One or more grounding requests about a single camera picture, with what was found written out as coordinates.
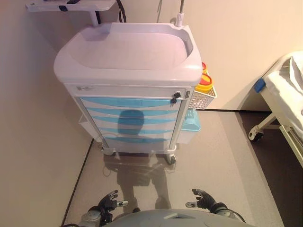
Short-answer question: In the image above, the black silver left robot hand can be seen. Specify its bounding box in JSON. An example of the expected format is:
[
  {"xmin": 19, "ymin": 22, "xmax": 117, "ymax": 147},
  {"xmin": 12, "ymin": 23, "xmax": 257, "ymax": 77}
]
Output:
[{"xmin": 96, "ymin": 190, "xmax": 129, "ymax": 215}]

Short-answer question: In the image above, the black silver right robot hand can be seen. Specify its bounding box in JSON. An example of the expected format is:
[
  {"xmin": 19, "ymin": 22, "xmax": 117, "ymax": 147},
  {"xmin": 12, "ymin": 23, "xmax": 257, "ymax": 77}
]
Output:
[{"xmin": 185, "ymin": 188, "xmax": 217, "ymax": 213}]

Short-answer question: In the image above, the grey robot torso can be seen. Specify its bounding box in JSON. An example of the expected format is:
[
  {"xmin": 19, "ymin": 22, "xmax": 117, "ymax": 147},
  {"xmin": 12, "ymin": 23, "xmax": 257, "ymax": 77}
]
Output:
[{"xmin": 111, "ymin": 208, "xmax": 258, "ymax": 227}]

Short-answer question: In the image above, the translucent white bin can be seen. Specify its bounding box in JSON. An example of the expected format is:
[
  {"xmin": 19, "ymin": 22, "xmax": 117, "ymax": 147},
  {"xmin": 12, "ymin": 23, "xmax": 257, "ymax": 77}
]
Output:
[{"xmin": 176, "ymin": 118, "xmax": 202, "ymax": 145}]

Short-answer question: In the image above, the light blue plastic bin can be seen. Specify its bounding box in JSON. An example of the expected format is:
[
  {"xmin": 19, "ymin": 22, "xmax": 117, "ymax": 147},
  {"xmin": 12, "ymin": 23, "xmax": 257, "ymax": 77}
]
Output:
[{"xmin": 181, "ymin": 108, "xmax": 202, "ymax": 132}]

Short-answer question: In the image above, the white side bin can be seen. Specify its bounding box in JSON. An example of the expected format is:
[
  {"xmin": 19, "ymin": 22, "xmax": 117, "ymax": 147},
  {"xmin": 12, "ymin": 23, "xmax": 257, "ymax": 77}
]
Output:
[{"xmin": 78, "ymin": 113, "xmax": 105, "ymax": 142}]

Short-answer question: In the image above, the white lattice basket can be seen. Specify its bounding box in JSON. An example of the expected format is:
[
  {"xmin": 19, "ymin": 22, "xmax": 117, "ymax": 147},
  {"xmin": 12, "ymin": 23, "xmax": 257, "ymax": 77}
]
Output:
[{"xmin": 189, "ymin": 84, "xmax": 218, "ymax": 111}]

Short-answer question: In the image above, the black key bunch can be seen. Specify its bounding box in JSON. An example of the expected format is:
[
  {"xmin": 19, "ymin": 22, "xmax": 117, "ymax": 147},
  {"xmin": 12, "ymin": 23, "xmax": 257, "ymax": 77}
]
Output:
[{"xmin": 170, "ymin": 92, "xmax": 182, "ymax": 104}]

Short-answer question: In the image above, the blue bed clip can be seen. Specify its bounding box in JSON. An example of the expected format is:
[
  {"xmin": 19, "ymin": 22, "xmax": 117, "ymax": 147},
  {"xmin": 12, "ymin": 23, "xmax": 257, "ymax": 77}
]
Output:
[{"xmin": 254, "ymin": 79, "xmax": 266, "ymax": 93}]

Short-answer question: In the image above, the white hospital bed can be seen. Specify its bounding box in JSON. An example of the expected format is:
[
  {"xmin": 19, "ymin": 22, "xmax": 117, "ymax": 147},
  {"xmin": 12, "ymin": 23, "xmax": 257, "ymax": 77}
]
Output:
[{"xmin": 248, "ymin": 51, "xmax": 303, "ymax": 161}]

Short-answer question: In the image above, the white medical cart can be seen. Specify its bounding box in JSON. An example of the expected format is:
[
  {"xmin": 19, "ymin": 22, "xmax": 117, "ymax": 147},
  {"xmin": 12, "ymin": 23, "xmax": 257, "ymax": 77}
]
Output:
[{"xmin": 53, "ymin": 22, "xmax": 204, "ymax": 157}]

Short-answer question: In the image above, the grey IV pole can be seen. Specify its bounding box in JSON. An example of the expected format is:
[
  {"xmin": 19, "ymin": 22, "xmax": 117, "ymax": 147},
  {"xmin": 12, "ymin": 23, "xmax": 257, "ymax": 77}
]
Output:
[{"xmin": 175, "ymin": 0, "xmax": 186, "ymax": 27}]

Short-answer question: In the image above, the white overbed table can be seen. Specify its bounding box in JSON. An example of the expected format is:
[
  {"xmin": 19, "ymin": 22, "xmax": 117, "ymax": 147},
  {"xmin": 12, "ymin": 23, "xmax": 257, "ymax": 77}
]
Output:
[{"xmin": 25, "ymin": 0, "xmax": 116, "ymax": 26}]

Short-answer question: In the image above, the black hanging cable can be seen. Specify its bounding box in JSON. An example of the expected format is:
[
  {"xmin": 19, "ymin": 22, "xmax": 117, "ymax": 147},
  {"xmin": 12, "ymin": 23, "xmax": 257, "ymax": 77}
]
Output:
[{"xmin": 115, "ymin": 0, "xmax": 127, "ymax": 23}]

